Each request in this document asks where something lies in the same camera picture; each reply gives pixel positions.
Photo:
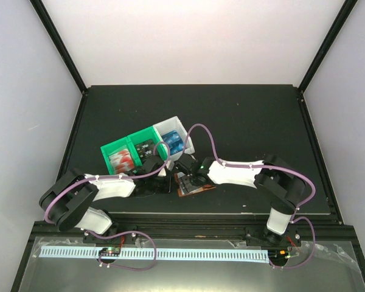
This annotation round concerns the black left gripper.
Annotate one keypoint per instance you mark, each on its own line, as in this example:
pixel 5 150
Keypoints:
pixel 166 188

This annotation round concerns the brown leather card holder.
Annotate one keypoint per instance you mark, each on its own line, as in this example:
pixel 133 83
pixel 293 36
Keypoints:
pixel 186 188

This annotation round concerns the white bin with blue cards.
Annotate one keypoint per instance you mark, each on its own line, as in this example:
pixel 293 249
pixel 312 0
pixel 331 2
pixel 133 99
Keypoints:
pixel 171 124

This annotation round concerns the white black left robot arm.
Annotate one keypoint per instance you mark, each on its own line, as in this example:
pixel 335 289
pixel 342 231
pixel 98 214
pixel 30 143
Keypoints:
pixel 67 204

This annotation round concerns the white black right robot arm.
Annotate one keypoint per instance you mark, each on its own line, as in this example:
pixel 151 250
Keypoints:
pixel 285 189

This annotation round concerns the blue VIP card front stack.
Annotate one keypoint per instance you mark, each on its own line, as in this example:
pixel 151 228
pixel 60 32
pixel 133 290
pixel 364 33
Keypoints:
pixel 176 146

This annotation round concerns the blue vip card stack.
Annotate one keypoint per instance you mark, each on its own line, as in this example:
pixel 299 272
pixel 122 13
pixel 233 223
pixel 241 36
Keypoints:
pixel 176 146
pixel 171 137

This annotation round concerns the black VIP card stack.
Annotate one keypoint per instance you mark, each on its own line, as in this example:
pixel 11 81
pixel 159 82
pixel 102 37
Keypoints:
pixel 145 149

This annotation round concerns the red white card stack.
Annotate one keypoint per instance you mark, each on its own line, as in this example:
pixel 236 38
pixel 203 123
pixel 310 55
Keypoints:
pixel 121 161

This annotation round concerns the green bin with black cards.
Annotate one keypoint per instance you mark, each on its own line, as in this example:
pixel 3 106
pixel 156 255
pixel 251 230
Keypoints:
pixel 140 136

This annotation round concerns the blue VIP card rear stack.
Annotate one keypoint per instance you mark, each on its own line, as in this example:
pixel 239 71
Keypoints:
pixel 171 137

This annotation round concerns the green bin with red cards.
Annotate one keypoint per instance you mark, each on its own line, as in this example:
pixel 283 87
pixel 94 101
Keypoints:
pixel 114 147

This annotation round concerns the left controller circuit board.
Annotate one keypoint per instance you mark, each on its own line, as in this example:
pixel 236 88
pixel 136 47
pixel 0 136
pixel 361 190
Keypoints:
pixel 109 252

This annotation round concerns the controller circuit board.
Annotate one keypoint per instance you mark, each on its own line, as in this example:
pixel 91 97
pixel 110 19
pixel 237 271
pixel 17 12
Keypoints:
pixel 282 254
pixel 109 252

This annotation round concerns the right controller circuit board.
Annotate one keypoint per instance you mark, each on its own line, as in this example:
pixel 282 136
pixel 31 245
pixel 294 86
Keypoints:
pixel 282 254

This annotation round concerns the clear acrylic front panel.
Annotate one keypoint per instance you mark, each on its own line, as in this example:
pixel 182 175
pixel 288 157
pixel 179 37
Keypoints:
pixel 332 268

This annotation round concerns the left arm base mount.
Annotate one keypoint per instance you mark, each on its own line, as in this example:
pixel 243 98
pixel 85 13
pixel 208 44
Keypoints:
pixel 113 230

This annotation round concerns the black aluminium frame rail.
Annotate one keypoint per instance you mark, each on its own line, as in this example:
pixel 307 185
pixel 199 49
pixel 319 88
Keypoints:
pixel 327 228

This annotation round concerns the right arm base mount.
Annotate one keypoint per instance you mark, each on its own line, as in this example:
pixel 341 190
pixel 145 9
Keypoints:
pixel 259 235

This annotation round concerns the white slotted cable duct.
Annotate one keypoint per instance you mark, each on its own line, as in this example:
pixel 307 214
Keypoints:
pixel 174 254

